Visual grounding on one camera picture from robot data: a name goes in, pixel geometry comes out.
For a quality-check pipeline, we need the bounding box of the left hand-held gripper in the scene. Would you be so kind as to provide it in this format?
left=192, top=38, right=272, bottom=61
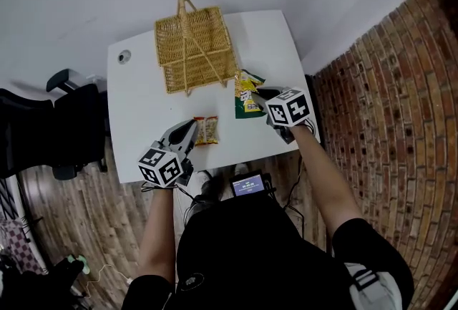
left=137, top=118, right=199, bottom=190

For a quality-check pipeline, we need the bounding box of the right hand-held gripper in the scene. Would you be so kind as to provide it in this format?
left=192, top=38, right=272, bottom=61
left=251, top=86, right=311, bottom=145

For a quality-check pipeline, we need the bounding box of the yellow green snack bag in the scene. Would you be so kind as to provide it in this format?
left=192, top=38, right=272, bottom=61
left=234, top=69, right=268, bottom=120

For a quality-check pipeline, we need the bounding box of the orange-ended peanut snack packet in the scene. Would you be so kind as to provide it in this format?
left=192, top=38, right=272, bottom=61
left=193, top=115, right=220, bottom=147

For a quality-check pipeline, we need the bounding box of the wicker basket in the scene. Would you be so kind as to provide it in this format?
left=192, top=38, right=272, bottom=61
left=154, top=0, right=240, bottom=97

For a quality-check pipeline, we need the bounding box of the person's left forearm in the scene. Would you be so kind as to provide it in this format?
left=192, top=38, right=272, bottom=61
left=137, top=186, right=178, bottom=283

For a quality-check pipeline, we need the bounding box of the person's right forearm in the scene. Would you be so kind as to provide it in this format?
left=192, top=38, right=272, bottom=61
left=291, top=124, right=364, bottom=238

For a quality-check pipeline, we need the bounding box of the grey white shoulder bag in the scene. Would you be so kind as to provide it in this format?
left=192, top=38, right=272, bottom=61
left=345, top=263, right=404, bottom=310

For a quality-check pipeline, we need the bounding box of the person's left shoe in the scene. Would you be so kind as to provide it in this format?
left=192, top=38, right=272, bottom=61
left=195, top=170, right=215, bottom=202

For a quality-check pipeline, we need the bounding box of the small black screen device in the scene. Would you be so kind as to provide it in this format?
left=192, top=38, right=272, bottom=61
left=229, top=172, right=268, bottom=197

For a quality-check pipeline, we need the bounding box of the black office chair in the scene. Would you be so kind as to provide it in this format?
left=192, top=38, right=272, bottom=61
left=0, top=68, right=110, bottom=180

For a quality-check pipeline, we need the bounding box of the person's black shirt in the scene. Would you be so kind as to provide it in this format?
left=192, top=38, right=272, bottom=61
left=121, top=193, right=416, bottom=310

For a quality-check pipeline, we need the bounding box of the black metal railing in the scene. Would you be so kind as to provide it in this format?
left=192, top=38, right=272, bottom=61
left=0, top=179, right=19, bottom=220

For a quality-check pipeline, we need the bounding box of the purple white checkered cloth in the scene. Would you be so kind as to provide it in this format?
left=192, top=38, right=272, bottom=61
left=0, top=221, right=44, bottom=276

